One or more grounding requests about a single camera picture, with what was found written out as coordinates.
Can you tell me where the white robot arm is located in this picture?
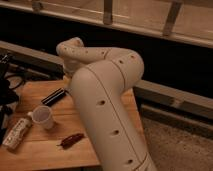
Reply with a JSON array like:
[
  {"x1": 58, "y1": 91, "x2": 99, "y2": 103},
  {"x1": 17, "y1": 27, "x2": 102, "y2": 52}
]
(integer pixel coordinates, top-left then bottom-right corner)
[{"x1": 56, "y1": 37, "x2": 157, "y2": 171}]

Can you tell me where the black rectangular bar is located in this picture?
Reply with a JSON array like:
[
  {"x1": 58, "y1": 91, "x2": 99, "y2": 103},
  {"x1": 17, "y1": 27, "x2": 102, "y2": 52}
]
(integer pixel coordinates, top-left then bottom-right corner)
[{"x1": 41, "y1": 88, "x2": 66, "y2": 106}]

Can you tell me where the white plastic cup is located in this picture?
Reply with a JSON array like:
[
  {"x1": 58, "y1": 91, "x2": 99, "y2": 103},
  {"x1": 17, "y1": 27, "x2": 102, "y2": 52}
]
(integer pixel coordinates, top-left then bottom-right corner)
[{"x1": 27, "y1": 105, "x2": 54, "y2": 130}]

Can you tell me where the black tripod stand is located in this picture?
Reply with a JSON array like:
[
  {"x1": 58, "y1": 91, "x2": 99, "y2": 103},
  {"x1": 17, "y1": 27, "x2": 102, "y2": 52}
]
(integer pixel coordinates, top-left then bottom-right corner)
[{"x1": 0, "y1": 55, "x2": 19, "y2": 145}]

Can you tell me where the wooden table board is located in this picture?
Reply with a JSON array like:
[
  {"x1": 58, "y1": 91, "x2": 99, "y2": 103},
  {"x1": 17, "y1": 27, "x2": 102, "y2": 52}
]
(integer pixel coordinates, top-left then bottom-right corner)
[{"x1": 0, "y1": 81, "x2": 143, "y2": 171}]

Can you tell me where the red chili pepper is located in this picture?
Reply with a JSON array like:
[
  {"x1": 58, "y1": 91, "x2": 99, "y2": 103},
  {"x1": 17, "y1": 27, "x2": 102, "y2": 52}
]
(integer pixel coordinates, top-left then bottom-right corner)
[{"x1": 60, "y1": 133, "x2": 84, "y2": 149}]

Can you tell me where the metal window rail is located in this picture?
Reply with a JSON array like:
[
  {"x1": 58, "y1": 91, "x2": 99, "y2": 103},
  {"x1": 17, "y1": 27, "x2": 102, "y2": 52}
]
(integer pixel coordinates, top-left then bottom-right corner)
[{"x1": 0, "y1": 39, "x2": 213, "y2": 119}]

